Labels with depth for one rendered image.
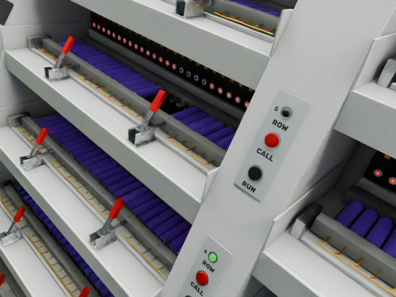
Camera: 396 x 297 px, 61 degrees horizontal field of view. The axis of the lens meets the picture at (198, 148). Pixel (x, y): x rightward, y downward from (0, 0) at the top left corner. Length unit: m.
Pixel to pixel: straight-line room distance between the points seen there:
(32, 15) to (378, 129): 0.75
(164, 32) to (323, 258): 0.36
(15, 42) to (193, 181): 0.56
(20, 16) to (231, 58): 0.56
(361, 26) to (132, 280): 0.47
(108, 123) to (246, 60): 0.27
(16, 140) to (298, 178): 0.68
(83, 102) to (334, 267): 0.48
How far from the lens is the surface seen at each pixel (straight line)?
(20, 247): 0.90
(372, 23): 0.38
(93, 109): 0.62
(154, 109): 0.52
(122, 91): 0.64
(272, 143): 0.38
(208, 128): 0.56
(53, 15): 0.91
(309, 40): 0.39
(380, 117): 0.36
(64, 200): 0.71
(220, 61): 0.44
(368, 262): 0.45
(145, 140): 0.53
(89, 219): 0.67
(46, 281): 0.83
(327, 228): 0.44
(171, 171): 0.48
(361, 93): 0.37
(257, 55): 0.41
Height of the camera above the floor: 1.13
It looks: 16 degrees down
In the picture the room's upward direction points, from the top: 24 degrees clockwise
